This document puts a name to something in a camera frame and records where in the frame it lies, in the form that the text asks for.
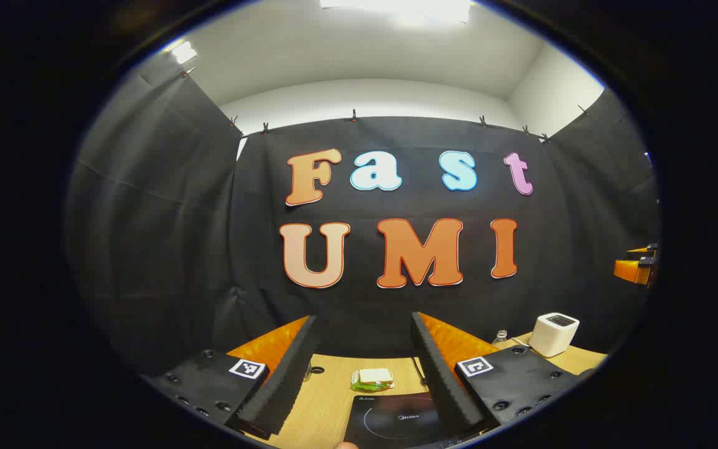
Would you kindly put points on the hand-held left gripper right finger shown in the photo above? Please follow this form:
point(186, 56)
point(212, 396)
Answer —
point(443, 386)

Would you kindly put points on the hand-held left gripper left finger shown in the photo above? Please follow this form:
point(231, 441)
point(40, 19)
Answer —
point(290, 380)

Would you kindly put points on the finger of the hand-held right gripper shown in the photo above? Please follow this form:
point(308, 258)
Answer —
point(641, 250)
point(630, 271)

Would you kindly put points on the black induction cooktop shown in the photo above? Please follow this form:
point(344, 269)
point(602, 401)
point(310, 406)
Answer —
point(390, 424)

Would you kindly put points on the sandwich with lettuce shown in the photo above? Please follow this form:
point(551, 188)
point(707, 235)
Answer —
point(373, 377)

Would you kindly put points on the clear plastic water bottle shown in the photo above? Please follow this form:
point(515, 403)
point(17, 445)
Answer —
point(500, 338)

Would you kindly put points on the white toaster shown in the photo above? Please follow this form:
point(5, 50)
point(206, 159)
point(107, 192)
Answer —
point(552, 337)

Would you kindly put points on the black backdrop cloth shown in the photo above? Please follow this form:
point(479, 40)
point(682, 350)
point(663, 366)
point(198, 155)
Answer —
point(166, 249)

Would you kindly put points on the row of backdrop clips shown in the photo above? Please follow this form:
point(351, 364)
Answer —
point(354, 115)

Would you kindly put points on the ceiling light panel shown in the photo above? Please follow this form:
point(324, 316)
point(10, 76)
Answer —
point(396, 9)
point(184, 52)

